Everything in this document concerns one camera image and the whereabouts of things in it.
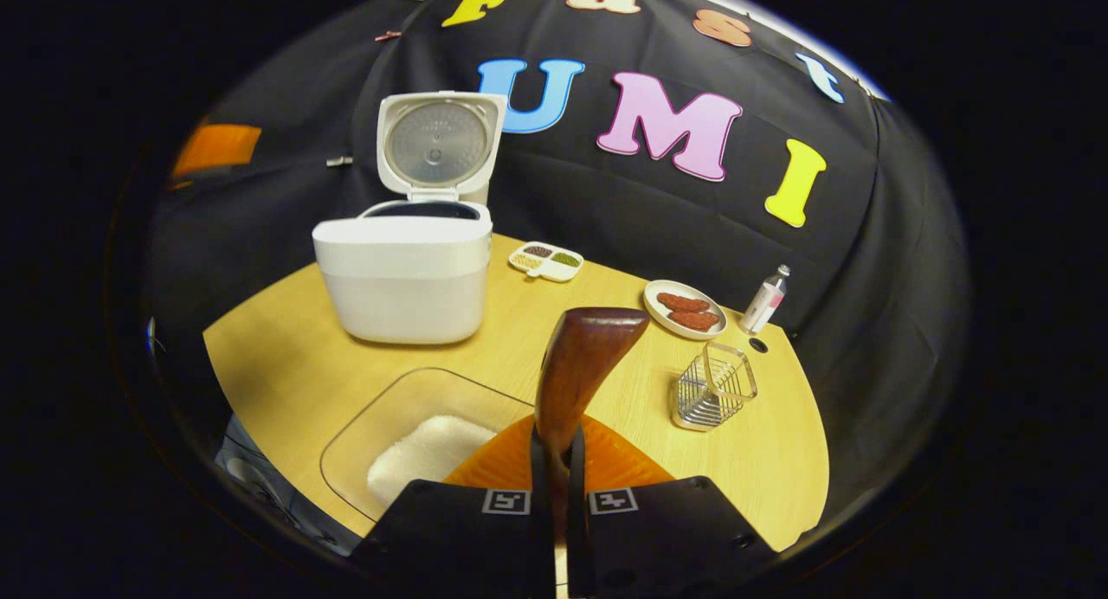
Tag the brown wooden spoon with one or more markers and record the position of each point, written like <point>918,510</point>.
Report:
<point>580,357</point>

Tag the small pink label bottle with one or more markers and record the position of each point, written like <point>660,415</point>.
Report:
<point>763,303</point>

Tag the person's patterned clothing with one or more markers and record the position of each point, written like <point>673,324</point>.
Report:
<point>260,495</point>

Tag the pink cloth clip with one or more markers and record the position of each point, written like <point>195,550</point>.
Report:
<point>388,35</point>

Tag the white rice cooker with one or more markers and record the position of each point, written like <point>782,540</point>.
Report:
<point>407,279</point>

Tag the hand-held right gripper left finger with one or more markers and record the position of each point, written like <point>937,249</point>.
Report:
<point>540,538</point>

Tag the red sausage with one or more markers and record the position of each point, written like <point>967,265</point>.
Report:
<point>682,302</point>
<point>694,320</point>

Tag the clear plastic container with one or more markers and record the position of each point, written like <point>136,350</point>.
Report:
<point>381,417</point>

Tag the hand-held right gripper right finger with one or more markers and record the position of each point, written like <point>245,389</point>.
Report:
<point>578,538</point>

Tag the black backdrop cloth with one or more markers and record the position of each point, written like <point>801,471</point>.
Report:
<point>606,209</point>

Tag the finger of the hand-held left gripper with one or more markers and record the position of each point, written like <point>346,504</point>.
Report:
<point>216,149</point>

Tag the black table grommet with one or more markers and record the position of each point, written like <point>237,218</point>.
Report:
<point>758,345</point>

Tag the white round plate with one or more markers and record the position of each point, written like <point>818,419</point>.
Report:
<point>658,318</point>

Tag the white cloth clip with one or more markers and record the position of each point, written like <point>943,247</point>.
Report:
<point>339,161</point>

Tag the white divided bean dish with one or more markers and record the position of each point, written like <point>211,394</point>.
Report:
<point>545,266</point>

